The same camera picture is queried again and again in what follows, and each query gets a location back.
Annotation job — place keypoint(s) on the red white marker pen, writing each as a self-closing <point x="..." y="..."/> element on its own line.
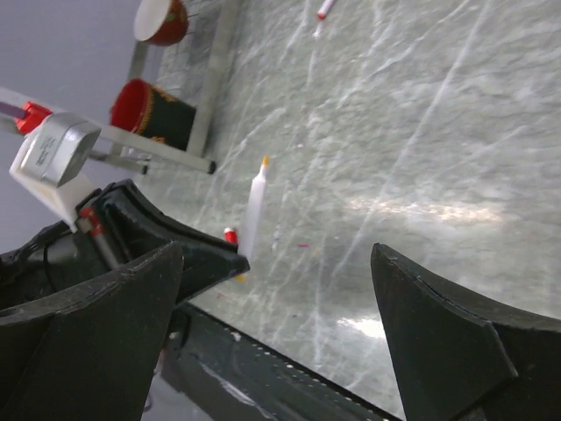
<point x="322" y="14"/>

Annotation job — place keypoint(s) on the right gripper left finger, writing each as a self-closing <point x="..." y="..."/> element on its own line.
<point x="88" y="352"/>

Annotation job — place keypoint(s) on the red white cup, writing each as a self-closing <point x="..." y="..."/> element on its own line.
<point x="161" y="22"/>

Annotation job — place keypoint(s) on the yellow white marker pen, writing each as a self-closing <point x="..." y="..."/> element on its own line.
<point x="250" y="226"/>

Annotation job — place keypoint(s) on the metal dish rack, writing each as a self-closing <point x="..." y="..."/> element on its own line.
<point x="112" y="140"/>

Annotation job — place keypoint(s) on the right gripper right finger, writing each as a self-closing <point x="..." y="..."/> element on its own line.
<point x="458" y="355"/>

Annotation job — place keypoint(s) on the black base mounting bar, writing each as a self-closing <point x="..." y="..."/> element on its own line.
<point x="232" y="376"/>

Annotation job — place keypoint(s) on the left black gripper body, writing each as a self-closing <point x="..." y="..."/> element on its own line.
<point x="53" y="260"/>

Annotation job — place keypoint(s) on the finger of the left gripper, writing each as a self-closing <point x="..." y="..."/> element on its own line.
<point x="137" y="227"/>

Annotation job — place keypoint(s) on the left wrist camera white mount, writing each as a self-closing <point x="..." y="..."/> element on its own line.
<point x="50" y="160"/>

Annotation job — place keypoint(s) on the red black mug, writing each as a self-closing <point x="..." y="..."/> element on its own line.
<point x="151" y="112"/>

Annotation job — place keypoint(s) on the red pen cap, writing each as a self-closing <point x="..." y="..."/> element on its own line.
<point x="231" y="235"/>

